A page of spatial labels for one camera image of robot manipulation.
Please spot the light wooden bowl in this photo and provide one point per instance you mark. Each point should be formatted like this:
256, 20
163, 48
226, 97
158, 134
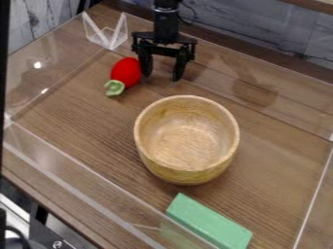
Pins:
188, 138

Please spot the red plush strawberry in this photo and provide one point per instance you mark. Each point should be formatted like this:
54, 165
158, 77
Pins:
126, 76

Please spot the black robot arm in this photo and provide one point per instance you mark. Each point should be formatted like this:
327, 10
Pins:
170, 4

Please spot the green rectangular block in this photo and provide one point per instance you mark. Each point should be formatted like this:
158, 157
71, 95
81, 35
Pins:
218, 230

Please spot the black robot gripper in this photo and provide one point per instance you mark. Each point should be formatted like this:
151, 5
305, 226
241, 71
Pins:
163, 41

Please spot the black vertical foreground post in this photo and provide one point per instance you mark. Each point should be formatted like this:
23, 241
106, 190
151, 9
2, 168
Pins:
4, 40

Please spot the clear acrylic front wall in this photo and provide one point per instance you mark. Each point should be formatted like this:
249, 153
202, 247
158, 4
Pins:
113, 218

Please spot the black table leg bracket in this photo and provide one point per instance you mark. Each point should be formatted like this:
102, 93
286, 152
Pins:
50, 231

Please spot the clear acrylic corner bracket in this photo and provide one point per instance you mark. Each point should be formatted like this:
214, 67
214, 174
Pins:
106, 37

